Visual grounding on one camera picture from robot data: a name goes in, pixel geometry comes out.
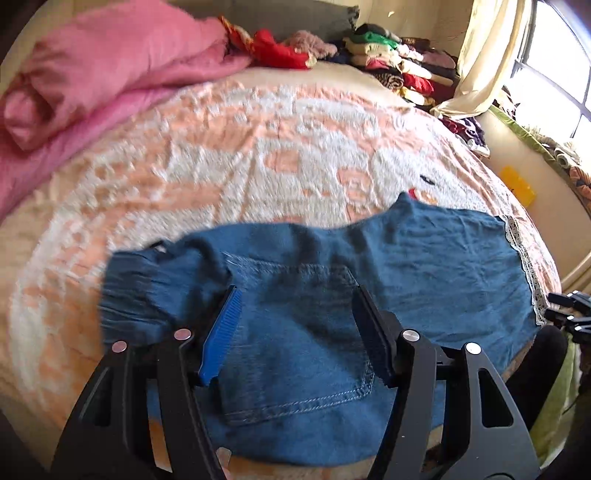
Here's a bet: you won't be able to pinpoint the pink folded blanket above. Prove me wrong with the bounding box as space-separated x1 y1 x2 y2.
1 1 250 216

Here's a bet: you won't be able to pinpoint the dusty pink fluffy garment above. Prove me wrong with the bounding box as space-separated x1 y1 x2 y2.
283 30 338 60

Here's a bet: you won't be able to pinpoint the grey upholstered headboard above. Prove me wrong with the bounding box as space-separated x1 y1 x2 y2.
171 0 361 42

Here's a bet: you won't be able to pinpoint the blue denim pants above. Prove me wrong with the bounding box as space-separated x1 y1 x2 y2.
99 194 544 466

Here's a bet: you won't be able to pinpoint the stack of folded clothes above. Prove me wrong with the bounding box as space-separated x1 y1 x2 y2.
342 23 459 109

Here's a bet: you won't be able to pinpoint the window with dark frame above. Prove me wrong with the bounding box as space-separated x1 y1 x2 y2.
508 1 590 157

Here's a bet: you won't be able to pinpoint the red patterned garment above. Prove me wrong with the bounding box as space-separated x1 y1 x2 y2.
218 16 317 70

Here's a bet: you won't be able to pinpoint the cream curtain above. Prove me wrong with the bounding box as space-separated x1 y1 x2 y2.
431 0 533 119

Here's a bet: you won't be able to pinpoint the green cloth on sill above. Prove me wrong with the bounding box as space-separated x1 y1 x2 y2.
489 106 591 214

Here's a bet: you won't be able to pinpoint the peach white bear bedspread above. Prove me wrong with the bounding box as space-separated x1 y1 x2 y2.
1 65 560 479

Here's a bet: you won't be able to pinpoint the purple clothes by curtain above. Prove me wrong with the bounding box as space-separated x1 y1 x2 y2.
440 116 491 158

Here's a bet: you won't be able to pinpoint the yellow plastic object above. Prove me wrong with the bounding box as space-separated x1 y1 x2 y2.
499 166 536 208

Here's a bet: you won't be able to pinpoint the lime green cloth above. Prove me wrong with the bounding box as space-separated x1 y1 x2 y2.
530 335 582 467

